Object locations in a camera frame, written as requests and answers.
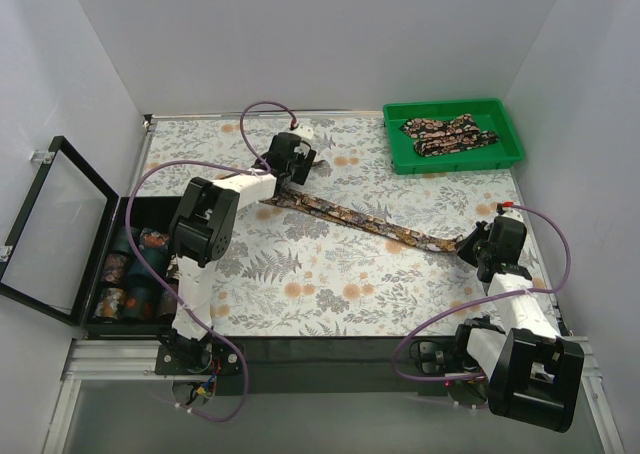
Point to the black display box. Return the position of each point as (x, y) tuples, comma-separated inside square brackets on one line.
[(52, 259)]

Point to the green plastic tray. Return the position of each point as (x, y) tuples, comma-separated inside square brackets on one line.
[(489, 114)]

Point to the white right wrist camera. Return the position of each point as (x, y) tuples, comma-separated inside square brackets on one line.
[(513, 214)]

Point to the floral patterned table mat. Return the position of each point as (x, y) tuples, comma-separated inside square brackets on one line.
[(287, 273)]

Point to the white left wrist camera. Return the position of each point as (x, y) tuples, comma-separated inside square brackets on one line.
[(304, 131)]

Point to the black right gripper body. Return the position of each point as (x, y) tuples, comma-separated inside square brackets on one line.
[(476, 247)]

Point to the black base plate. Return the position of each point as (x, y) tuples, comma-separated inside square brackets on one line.
[(321, 365)]

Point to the orange dot rolled tie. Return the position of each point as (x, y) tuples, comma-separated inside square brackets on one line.
[(139, 304)]

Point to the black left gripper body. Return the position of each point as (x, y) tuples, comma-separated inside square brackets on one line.
[(302, 165)]

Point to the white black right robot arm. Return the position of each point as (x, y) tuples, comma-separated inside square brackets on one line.
[(533, 373)]

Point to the aluminium frame rail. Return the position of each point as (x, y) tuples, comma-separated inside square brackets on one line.
[(112, 401)]

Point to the floral tie in tray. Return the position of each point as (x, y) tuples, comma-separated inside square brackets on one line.
[(434, 137)]

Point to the white floral rolled tie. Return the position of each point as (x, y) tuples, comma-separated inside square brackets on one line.
[(172, 275)]

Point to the orange floral rolled tie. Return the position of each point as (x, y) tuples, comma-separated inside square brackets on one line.
[(154, 240)]

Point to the brown pattern rolled tie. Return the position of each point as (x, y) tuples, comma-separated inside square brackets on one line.
[(166, 307)]

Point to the cat print brown tie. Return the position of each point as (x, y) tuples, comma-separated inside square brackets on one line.
[(286, 197)]

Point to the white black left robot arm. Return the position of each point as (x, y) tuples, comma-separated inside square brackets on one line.
[(202, 228)]

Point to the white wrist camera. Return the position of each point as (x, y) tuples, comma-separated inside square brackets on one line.
[(304, 131), (513, 214)]

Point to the hexagon pattern rolled tie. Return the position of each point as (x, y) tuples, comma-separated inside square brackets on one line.
[(111, 303)]

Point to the pink floral rolled tie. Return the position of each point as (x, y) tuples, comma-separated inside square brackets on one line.
[(114, 268)]

